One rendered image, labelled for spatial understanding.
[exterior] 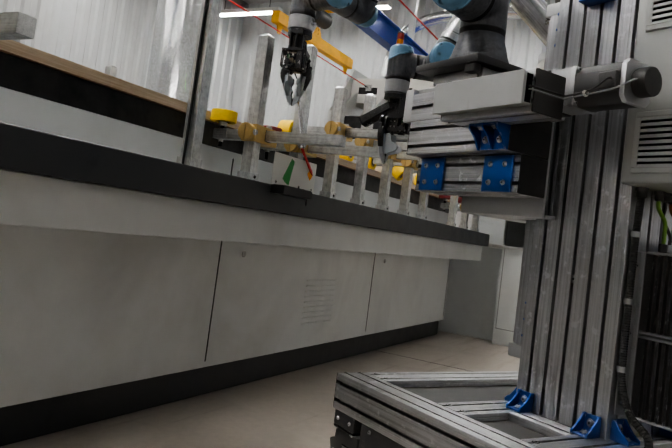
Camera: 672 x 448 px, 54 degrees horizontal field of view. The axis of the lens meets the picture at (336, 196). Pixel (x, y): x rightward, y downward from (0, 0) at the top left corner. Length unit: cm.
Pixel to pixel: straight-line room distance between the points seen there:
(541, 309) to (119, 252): 108
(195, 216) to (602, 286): 99
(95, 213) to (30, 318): 33
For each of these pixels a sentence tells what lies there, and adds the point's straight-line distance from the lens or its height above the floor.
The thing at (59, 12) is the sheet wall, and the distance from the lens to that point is 1075.
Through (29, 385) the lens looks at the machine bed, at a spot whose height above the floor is 14.
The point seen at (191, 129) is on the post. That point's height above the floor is 79.
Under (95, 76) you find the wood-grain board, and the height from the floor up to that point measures 89.
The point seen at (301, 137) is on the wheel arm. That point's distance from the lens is 185.
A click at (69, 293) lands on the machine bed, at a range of 175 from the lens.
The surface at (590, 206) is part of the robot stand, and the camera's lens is 158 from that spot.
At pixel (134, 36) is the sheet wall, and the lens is 1172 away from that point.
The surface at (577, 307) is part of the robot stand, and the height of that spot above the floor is 49.
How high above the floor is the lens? 59
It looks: 3 degrees up
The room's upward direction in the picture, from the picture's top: 7 degrees clockwise
